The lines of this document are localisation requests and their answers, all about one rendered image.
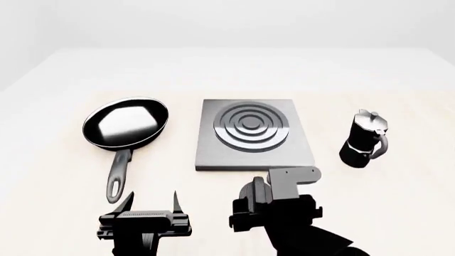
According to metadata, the grey right gripper camera bracket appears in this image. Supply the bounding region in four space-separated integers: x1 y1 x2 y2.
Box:
267 166 322 201

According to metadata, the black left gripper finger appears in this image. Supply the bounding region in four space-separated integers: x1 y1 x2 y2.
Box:
171 190 189 215
112 190 136 215

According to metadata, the grey single-burner stove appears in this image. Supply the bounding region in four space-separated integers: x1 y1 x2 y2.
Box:
194 98 316 173

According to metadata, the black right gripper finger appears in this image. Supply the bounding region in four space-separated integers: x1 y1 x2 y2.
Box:
252 176 274 204
238 182 257 207

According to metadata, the black frying pan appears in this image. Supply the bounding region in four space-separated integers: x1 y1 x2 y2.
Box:
82 96 170 205

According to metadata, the black and silver moka pot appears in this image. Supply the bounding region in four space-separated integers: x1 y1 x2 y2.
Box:
338 108 390 169

